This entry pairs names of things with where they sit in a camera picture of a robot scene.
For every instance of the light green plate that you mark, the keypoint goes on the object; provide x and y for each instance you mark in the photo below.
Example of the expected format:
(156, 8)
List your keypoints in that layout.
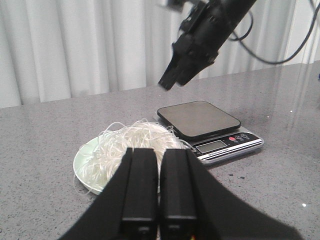
(82, 156)

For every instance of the black silver kitchen scale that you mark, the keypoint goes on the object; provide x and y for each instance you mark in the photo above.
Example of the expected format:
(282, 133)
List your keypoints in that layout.
(214, 135)

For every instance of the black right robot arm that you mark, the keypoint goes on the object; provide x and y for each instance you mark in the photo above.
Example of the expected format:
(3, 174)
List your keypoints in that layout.
(235, 10)

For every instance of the white vermicelli noodle bundle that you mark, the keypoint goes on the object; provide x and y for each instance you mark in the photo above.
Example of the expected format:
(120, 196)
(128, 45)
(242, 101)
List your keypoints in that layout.
(114, 141)

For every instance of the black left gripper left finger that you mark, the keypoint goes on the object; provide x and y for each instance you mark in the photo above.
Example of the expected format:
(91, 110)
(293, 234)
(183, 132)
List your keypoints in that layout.
(127, 207)

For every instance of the white pleated curtain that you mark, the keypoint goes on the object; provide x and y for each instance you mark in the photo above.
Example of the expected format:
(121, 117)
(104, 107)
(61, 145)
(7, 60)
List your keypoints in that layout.
(60, 49)

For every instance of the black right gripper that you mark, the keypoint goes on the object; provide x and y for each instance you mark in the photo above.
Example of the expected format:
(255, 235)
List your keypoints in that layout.
(204, 31)

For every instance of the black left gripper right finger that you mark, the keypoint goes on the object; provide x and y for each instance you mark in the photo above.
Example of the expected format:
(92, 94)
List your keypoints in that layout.
(195, 206)

